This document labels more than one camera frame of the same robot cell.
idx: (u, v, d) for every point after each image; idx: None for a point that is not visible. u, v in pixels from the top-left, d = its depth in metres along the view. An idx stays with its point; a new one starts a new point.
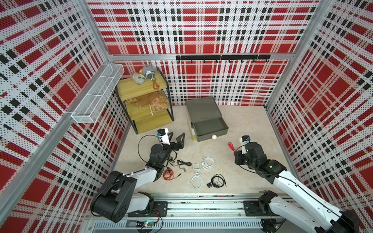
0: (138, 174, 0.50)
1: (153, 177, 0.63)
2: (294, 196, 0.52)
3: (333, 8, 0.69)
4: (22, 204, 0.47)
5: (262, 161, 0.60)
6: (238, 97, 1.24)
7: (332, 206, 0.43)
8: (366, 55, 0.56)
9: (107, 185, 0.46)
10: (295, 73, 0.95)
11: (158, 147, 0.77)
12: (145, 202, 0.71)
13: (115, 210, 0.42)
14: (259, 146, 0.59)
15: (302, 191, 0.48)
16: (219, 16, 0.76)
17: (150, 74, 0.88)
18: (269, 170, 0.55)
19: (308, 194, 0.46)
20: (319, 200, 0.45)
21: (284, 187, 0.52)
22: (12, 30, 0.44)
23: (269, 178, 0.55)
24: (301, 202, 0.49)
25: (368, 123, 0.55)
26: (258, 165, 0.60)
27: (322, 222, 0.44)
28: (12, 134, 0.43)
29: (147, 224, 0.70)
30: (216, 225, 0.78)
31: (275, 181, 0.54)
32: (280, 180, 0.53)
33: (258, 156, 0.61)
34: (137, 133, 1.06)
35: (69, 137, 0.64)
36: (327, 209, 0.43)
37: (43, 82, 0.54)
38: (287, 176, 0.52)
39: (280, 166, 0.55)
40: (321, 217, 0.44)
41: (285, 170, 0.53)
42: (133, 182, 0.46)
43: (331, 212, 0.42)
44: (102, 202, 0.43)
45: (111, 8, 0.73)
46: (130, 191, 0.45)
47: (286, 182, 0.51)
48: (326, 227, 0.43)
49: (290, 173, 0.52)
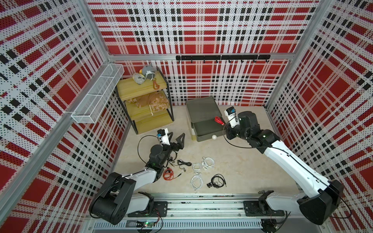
0: (138, 175, 0.51)
1: (152, 178, 0.63)
2: (283, 166, 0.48)
3: (333, 8, 0.69)
4: (22, 204, 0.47)
5: (255, 130, 0.56)
6: (238, 97, 1.24)
7: (321, 176, 0.42)
8: (366, 55, 0.56)
9: (106, 187, 0.45)
10: (295, 73, 0.95)
11: (157, 148, 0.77)
12: (145, 202, 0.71)
13: (113, 212, 0.42)
14: (253, 115, 0.54)
15: (294, 160, 0.45)
16: (219, 16, 0.76)
17: (150, 74, 0.88)
18: (262, 139, 0.52)
19: (299, 164, 0.45)
20: (309, 169, 0.43)
21: (276, 157, 0.50)
22: (12, 30, 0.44)
23: (260, 148, 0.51)
24: (290, 172, 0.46)
25: (368, 123, 0.55)
26: (250, 134, 0.58)
27: (308, 191, 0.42)
28: (12, 134, 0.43)
29: (147, 224, 0.70)
30: (216, 225, 0.78)
31: (266, 152, 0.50)
32: (273, 149, 0.49)
33: (252, 125, 0.56)
34: (137, 133, 1.06)
35: (69, 137, 0.64)
36: (316, 179, 0.41)
37: (43, 82, 0.54)
38: (279, 146, 0.49)
39: (274, 135, 0.51)
40: (308, 186, 0.43)
41: (278, 140, 0.50)
42: (132, 184, 0.45)
43: (320, 182, 0.41)
44: (102, 204, 0.43)
45: (111, 8, 0.73)
46: (129, 193, 0.44)
47: (278, 152, 0.48)
48: (312, 195, 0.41)
49: (282, 143, 0.49)
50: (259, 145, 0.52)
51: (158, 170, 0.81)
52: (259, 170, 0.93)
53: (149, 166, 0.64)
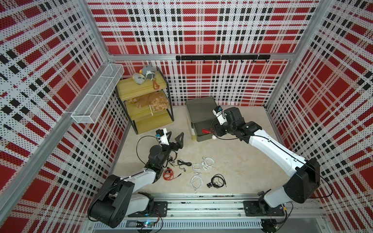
0: (137, 177, 0.51)
1: (152, 178, 0.62)
2: (265, 152, 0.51)
3: (333, 8, 0.69)
4: (22, 204, 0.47)
5: (240, 122, 0.61)
6: (238, 97, 1.24)
7: (298, 156, 0.45)
8: (366, 55, 0.56)
9: (104, 190, 0.45)
10: (295, 73, 0.95)
11: (157, 148, 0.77)
12: (145, 203, 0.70)
13: (112, 216, 0.42)
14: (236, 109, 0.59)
15: (274, 145, 0.49)
16: (219, 16, 0.76)
17: (150, 74, 0.88)
18: (246, 129, 0.56)
19: (279, 147, 0.49)
20: (287, 151, 0.47)
21: (258, 143, 0.55)
22: (12, 30, 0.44)
23: (245, 138, 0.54)
24: (271, 156, 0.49)
25: (368, 123, 0.55)
26: (235, 126, 0.63)
27: (287, 171, 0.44)
28: (12, 134, 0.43)
29: (147, 224, 0.70)
30: (216, 225, 0.78)
31: (250, 141, 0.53)
32: (255, 138, 0.54)
33: (236, 118, 0.62)
34: (137, 133, 1.06)
35: (69, 137, 0.64)
36: (294, 158, 0.45)
37: (43, 82, 0.54)
38: (261, 134, 0.53)
39: (257, 126, 0.56)
40: (287, 166, 0.47)
41: (260, 129, 0.54)
42: (131, 187, 0.45)
43: (296, 161, 0.44)
44: (100, 208, 0.43)
45: (111, 8, 0.73)
46: (127, 195, 0.44)
47: (260, 139, 0.53)
48: (291, 174, 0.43)
49: (264, 132, 0.53)
50: (244, 136, 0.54)
51: (158, 170, 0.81)
52: (259, 170, 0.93)
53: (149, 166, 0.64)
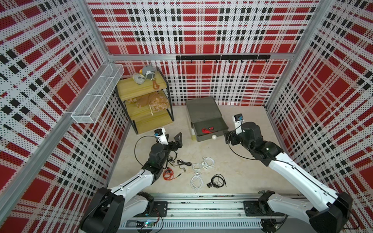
0: (130, 187, 0.49)
1: (149, 182, 0.60)
2: (290, 180, 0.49)
3: (332, 8, 0.69)
4: (22, 204, 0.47)
5: (259, 142, 0.56)
6: (238, 97, 1.24)
7: (328, 189, 0.42)
8: (366, 55, 0.56)
9: (94, 204, 0.43)
10: (295, 73, 0.95)
11: (158, 146, 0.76)
12: (144, 205, 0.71)
13: (105, 230, 0.41)
14: (257, 126, 0.53)
15: (299, 174, 0.45)
16: (219, 16, 0.76)
17: (150, 74, 0.88)
18: (266, 152, 0.52)
19: (305, 177, 0.44)
20: (315, 182, 0.43)
21: (281, 170, 0.50)
22: (12, 30, 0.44)
23: (265, 161, 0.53)
24: (297, 185, 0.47)
25: (367, 123, 0.55)
26: (253, 146, 0.58)
27: (317, 204, 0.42)
28: (12, 134, 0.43)
29: (147, 224, 0.70)
30: (216, 225, 0.78)
31: (271, 165, 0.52)
32: (278, 162, 0.49)
33: (255, 137, 0.56)
34: (137, 133, 1.06)
35: (69, 137, 0.64)
36: (323, 191, 0.41)
37: (43, 82, 0.54)
38: (284, 158, 0.49)
39: (277, 148, 0.52)
40: (316, 200, 0.43)
41: (282, 152, 0.51)
42: (121, 203, 0.42)
43: (327, 194, 0.41)
44: (94, 220, 0.42)
45: (111, 8, 0.73)
46: (116, 213, 0.42)
47: (282, 165, 0.49)
48: (322, 209, 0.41)
49: (287, 156, 0.50)
50: (263, 158, 0.52)
51: (157, 170, 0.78)
52: (259, 169, 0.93)
53: (147, 166, 0.63)
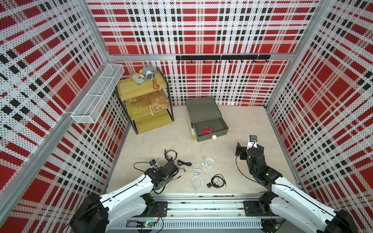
0: (122, 197, 0.47)
1: (148, 191, 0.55)
2: (291, 202, 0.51)
3: (332, 8, 0.69)
4: (22, 204, 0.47)
5: (262, 169, 0.63)
6: (238, 97, 1.24)
7: (327, 207, 0.45)
8: (366, 55, 0.56)
9: (80, 210, 0.44)
10: (295, 73, 0.95)
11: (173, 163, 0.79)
12: (142, 208, 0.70)
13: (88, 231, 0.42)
14: (262, 154, 0.59)
15: (297, 194, 0.50)
16: (219, 16, 0.76)
17: (150, 74, 0.88)
18: (266, 177, 0.59)
19: (303, 197, 0.49)
20: (313, 202, 0.47)
21: (281, 192, 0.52)
22: (12, 30, 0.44)
23: (267, 186, 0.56)
24: (298, 207, 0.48)
25: (367, 123, 0.55)
26: (257, 172, 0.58)
27: (317, 224, 0.49)
28: (12, 134, 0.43)
29: (147, 224, 0.70)
30: (216, 225, 0.78)
31: (272, 189, 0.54)
32: (277, 186, 0.56)
33: (260, 164, 0.61)
34: (137, 133, 1.06)
35: (69, 137, 0.64)
36: (321, 210, 0.44)
37: (43, 82, 0.54)
38: (282, 182, 0.55)
39: (277, 173, 0.58)
40: (316, 219, 0.46)
41: (280, 176, 0.57)
42: (103, 217, 0.41)
43: (325, 212, 0.44)
44: (81, 223, 0.43)
45: (111, 8, 0.73)
46: (100, 225, 0.41)
47: (282, 187, 0.54)
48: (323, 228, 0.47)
49: (285, 179, 0.55)
50: (265, 184, 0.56)
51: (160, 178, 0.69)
52: None
53: (151, 172, 0.60)
